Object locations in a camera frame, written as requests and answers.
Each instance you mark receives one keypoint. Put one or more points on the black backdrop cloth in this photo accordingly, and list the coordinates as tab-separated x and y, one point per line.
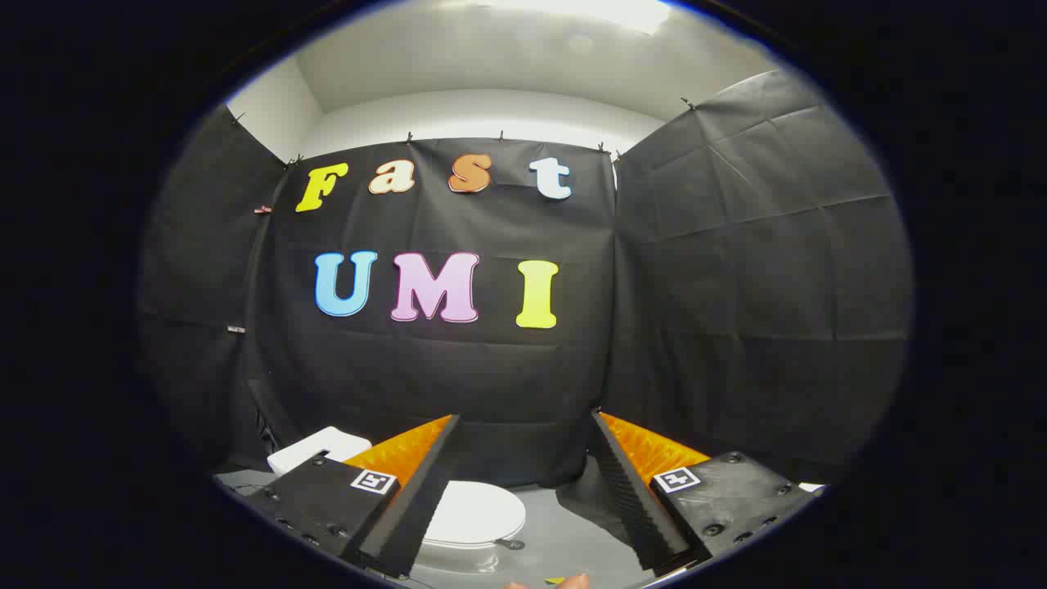
458	376

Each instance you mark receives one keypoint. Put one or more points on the white toilet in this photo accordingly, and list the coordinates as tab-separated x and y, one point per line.
315	448

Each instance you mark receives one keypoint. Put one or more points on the white toilet lid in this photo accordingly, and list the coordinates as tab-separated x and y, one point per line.
478	511

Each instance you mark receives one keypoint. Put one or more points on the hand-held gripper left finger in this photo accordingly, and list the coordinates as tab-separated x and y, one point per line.
409	507

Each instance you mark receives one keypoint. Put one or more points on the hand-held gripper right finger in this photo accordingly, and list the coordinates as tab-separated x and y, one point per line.
634	507

